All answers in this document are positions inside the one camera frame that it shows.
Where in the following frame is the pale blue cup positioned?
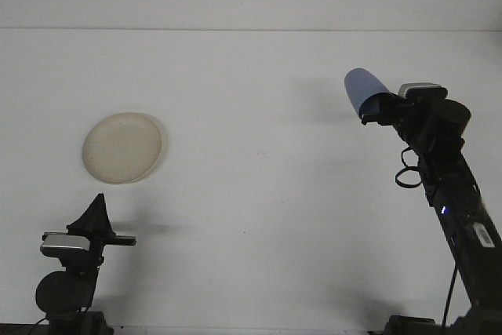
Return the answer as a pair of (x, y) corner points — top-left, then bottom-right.
(344, 67), (391, 120)

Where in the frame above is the pale round plate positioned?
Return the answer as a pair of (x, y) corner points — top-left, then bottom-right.
(81, 111), (164, 185)

